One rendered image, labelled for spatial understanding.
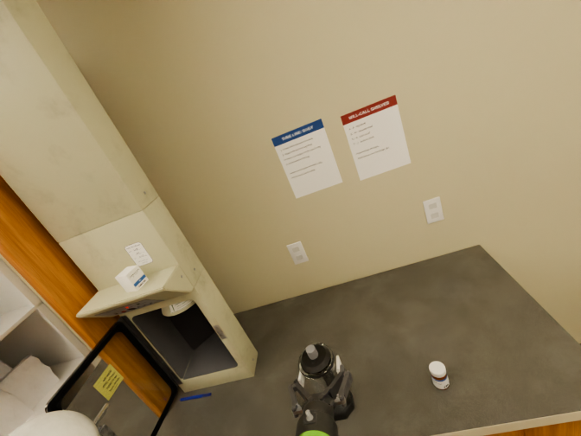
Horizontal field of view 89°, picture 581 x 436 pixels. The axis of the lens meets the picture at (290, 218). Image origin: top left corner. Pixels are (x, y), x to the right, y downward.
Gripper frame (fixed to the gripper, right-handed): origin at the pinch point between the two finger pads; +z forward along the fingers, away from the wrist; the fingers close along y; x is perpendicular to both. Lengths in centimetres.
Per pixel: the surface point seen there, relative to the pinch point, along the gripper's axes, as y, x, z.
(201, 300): 33.5, -27.4, 10.0
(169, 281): 33, -39, -2
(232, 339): 32.6, -7.5, 17.8
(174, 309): 46, -26, 13
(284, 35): -21, -102, 30
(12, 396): 160, -3, 31
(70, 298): 70, -44, 0
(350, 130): -34, -65, 41
